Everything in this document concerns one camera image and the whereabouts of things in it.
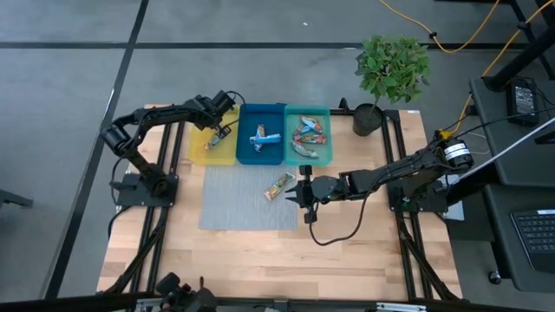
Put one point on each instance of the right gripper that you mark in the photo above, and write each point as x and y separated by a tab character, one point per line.
325	190

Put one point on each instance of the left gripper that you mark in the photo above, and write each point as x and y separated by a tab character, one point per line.
207	115

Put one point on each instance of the orange Chewy granola bar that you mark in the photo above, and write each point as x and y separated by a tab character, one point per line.
213	142
279	186

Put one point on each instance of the blue Chewy granola bar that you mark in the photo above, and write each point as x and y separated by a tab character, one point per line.
259	147
261	129
271	138

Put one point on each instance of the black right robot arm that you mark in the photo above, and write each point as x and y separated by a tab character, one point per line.
403	169

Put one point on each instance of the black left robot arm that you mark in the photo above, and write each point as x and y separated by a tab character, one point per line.
173	113

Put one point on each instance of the yellow plastic bin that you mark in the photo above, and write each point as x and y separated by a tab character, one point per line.
199	151

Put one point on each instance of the dark blue plastic bin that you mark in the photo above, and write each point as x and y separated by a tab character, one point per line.
247	156

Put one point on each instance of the teal plastic bin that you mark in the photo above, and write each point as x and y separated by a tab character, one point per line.
321	158

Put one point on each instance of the grey woven placemat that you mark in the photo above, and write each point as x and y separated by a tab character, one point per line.
234	203

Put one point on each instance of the black plant pot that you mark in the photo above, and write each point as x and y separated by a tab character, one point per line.
367	121

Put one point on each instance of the green leafy potted tree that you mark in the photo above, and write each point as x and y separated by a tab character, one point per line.
392	65

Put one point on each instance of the light grey bar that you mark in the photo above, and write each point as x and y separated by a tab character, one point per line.
503	151

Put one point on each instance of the dark grey desk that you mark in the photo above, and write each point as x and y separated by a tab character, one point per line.
503	242
498	130

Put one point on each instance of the black chair leg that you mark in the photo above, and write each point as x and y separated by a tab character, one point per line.
13	198

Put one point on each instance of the black power adapter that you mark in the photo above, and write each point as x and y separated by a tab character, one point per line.
522	102

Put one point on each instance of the black keyboard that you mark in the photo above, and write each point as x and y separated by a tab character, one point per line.
537	238

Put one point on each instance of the black desk leg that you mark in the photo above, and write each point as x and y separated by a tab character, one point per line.
520	56

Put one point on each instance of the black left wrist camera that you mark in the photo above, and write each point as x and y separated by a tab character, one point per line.
224	102

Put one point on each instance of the black aluminium frame rail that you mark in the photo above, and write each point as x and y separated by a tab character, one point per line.
386	147
347	112
165	134
178	134
86	303
400	138

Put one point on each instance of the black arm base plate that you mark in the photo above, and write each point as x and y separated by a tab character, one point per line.
130	195
433	203

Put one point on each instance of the black clamp mount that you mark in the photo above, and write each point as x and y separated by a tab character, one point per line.
186	299

